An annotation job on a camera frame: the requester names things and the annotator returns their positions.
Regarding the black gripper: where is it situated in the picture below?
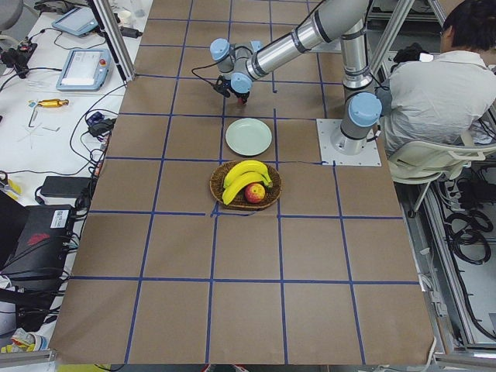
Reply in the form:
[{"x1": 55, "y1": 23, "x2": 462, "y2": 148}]
[{"x1": 228, "y1": 85, "x2": 252, "y2": 102}]

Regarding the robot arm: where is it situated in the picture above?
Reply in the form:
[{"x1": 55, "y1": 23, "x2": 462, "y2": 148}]
[{"x1": 210, "y1": 0, "x2": 382, "y2": 155}]

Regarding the pale green plate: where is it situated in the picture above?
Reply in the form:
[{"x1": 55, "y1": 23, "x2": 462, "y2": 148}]
[{"x1": 226, "y1": 118, "x2": 272, "y2": 157}]

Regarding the yellow banana bunch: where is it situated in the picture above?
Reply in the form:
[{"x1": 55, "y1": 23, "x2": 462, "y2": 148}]
[{"x1": 222, "y1": 160, "x2": 273, "y2": 205}]

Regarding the wicker basket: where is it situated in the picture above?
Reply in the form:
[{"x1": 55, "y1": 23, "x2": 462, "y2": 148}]
[{"x1": 209, "y1": 161, "x2": 282, "y2": 211}]

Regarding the red apple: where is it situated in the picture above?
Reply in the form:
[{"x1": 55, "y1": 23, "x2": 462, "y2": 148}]
[{"x1": 244, "y1": 183, "x2": 266, "y2": 204}]

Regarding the paper cup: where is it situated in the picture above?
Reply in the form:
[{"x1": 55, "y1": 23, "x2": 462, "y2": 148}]
[{"x1": 117, "y1": 9, "x2": 133, "y2": 28}]

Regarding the near teach pendant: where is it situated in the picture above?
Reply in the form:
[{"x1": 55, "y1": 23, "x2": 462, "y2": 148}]
[{"x1": 56, "y1": 49, "x2": 112, "y2": 91}]

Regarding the teach pendant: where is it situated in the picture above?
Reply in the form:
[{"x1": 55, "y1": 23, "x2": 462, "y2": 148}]
[
  {"x1": 52, "y1": 7, "x2": 98, "y2": 37},
  {"x1": 56, "y1": 49, "x2": 112, "y2": 91}
]

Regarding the white office chair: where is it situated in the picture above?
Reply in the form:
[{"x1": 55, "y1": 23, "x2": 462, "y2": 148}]
[{"x1": 388, "y1": 133, "x2": 495, "y2": 218}]

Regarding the far teach pendant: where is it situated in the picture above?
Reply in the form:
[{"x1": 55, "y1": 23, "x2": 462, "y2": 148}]
[{"x1": 52, "y1": 7, "x2": 98, "y2": 37}]

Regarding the gold wrapped object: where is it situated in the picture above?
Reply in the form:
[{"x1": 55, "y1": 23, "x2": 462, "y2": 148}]
[{"x1": 36, "y1": 98, "x2": 69, "y2": 109}]

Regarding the seated person white shirt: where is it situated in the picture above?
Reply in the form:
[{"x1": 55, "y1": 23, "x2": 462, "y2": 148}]
[{"x1": 376, "y1": 1, "x2": 495, "y2": 155}]

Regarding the black power adapter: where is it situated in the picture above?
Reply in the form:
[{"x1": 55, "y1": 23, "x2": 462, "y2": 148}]
[{"x1": 40, "y1": 176, "x2": 90, "y2": 198}]

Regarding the black computer box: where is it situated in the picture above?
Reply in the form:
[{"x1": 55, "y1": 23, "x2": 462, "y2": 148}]
[{"x1": 1, "y1": 193, "x2": 75, "y2": 292}]

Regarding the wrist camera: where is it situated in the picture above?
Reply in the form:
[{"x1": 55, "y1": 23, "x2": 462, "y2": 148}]
[{"x1": 212, "y1": 75, "x2": 231, "y2": 98}]

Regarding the aluminium frame post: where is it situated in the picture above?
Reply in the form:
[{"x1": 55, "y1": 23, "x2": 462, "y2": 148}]
[{"x1": 87, "y1": 0, "x2": 136, "y2": 82}]

